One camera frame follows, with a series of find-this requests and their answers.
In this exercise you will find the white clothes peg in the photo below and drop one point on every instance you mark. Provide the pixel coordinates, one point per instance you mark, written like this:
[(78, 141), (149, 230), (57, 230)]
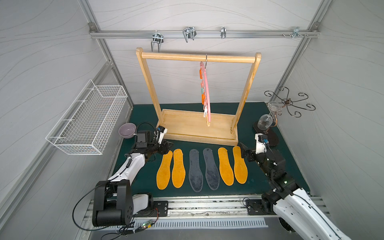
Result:
[(205, 111)]

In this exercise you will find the metal hook clip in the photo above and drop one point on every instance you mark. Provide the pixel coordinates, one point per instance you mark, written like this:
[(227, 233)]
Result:
[(157, 40), (295, 34), (189, 33), (223, 32)]

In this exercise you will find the wooden clothes rack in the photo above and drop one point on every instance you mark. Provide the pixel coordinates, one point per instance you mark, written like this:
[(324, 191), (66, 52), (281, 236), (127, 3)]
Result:
[(191, 126)]

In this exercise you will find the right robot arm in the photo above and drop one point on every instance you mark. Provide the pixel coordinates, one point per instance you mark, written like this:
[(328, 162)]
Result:
[(284, 185)]

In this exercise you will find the dark grey insole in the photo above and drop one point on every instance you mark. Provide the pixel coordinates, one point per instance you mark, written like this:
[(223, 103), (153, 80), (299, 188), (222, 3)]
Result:
[(212, 173)]

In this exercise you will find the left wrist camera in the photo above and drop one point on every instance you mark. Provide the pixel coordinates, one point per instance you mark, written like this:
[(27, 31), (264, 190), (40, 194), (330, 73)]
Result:
[(161, 131)]

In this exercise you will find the wine glass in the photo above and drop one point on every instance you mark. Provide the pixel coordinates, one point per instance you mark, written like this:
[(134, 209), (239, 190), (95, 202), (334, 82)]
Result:
[(270, 120)]

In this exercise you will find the pink plastic hanger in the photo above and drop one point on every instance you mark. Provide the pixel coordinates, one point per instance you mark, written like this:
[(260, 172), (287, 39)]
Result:
[(205, 91)]

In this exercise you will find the aluminium top rail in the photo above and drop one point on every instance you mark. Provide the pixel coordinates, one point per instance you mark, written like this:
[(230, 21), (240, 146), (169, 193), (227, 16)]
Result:
[(201, 34)]

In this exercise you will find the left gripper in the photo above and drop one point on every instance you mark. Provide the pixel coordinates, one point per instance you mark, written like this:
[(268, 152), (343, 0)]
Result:
[(162, 146)]

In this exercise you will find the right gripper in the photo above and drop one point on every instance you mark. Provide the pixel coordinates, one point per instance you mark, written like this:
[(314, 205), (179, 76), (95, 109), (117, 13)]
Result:
[(252, 154)]

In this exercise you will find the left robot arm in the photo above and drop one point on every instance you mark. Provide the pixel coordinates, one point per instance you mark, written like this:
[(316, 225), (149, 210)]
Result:
[(114, 202)]

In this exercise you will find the white wire basket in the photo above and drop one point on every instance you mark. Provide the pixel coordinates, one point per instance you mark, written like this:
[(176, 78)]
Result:
[(86, 126)]

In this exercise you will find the yellow insole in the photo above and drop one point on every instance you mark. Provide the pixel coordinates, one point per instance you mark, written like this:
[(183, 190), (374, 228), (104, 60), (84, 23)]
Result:
[(225, 168), (178, 172), (240, 167), (164, 171)]

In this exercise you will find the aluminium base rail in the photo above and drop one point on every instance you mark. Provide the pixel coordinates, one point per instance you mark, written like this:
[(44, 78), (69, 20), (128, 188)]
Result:
[(232, 206)]

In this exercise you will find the purple bowl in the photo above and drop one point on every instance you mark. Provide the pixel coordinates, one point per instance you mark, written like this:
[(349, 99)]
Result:
[(127, 131)]

